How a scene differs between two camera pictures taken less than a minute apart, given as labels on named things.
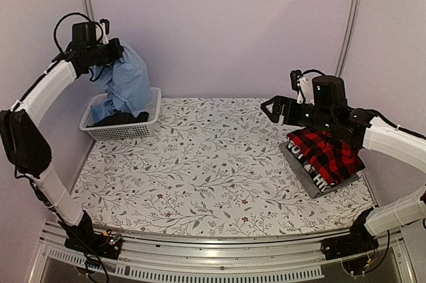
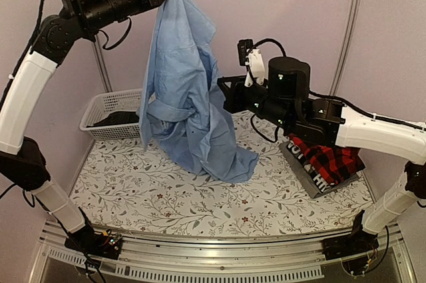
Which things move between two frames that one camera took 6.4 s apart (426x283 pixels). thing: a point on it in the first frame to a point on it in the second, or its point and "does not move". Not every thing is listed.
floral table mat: x=215 y=168 does not move
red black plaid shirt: x=337 y=160 does not move
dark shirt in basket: x=117 y=117 does not move
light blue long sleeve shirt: x=128 y=80 to x=184 y=106
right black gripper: x=289 y=109 to x=231 y=94
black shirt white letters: x=321 y=184 does not move
